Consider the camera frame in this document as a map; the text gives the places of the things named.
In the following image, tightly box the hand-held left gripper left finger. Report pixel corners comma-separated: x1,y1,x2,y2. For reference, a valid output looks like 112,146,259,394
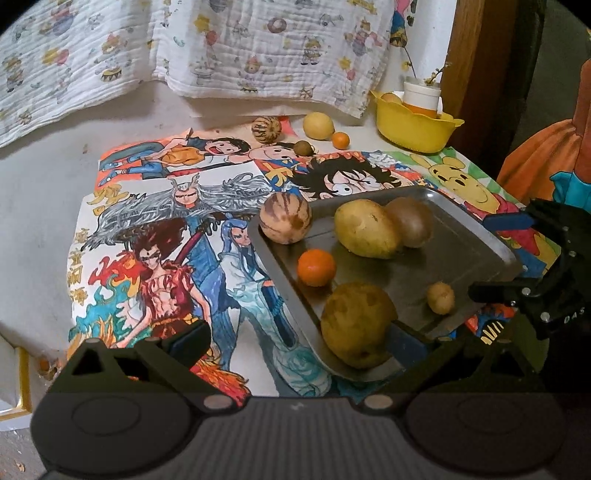
46,318,237,413

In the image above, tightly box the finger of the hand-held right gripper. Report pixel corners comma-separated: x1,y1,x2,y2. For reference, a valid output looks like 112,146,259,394
468,276,539,308
482,208,539,232

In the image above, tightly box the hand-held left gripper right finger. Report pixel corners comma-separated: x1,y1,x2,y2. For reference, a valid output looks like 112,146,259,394
359,320,552,413

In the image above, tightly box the grey metal tray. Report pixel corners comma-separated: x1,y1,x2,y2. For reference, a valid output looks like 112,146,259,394
248,185,525,384

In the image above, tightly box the large brown kiwi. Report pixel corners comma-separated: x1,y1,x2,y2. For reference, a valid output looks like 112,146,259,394
384,197,435,249

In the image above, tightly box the striped round melon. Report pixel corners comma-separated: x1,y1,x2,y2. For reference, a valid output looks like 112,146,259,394
251,115,282,144
259,191,313,245

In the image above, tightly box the yellow lemon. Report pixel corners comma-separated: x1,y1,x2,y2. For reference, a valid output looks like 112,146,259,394
302,112,335,141

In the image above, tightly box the fire figure drawing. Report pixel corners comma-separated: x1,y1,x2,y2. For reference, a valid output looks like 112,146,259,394
66,213,334,408

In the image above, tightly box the orange cloth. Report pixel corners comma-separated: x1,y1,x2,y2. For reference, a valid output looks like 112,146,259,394
495,58,591,210

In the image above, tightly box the yellow plastic bowl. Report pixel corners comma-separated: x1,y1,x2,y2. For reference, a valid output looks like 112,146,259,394
369,90,465,154

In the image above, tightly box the white jar with orange base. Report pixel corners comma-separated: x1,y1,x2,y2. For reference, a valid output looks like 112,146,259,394
403,78,443,118

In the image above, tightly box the thin flowering twig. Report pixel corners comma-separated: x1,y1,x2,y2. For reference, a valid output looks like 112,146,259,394
402,44,452,88

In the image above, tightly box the white box with gold trim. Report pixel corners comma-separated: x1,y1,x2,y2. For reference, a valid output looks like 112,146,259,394
0,339,33,422

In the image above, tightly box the white printed muslin blanket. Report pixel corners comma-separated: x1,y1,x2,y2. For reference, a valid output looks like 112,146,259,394
0,0,160,149
148,0,398,120

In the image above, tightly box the brown wooden door frame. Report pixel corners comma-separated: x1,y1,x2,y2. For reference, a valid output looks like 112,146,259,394
441,0,541,185

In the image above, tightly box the pink cartoon wall poster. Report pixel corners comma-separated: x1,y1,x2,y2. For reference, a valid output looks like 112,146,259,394
389,0,419,48

